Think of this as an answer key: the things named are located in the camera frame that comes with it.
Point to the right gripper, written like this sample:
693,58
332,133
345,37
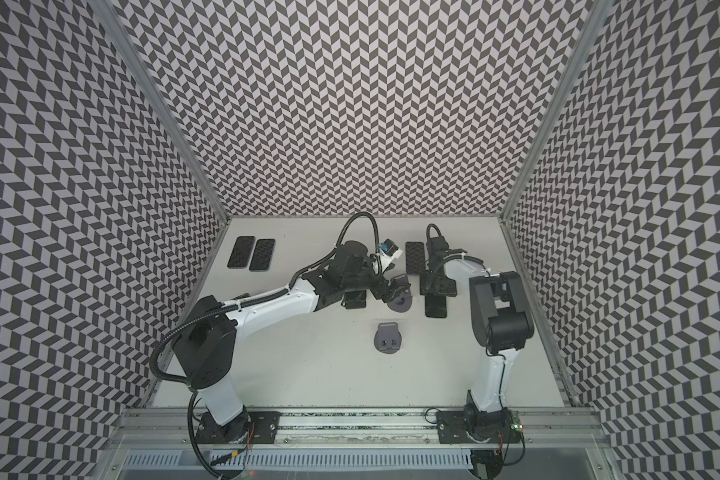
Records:
436,283

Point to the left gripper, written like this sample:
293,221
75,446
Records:
382,292

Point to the phone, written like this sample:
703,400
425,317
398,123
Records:
241,253
436,306
415,258
262,255

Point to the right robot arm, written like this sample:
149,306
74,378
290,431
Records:
500,322

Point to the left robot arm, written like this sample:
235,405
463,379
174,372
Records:
205,344

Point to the back right grey stand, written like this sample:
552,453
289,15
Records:
400,299

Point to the grey stand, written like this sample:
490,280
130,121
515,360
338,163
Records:
400,299
388,338

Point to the front middle grey stand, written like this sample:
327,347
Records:
388,338

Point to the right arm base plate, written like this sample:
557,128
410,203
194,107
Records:
458,427

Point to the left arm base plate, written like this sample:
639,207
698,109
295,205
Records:
257,427

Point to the aluminium mounting rail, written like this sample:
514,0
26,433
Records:
541,427

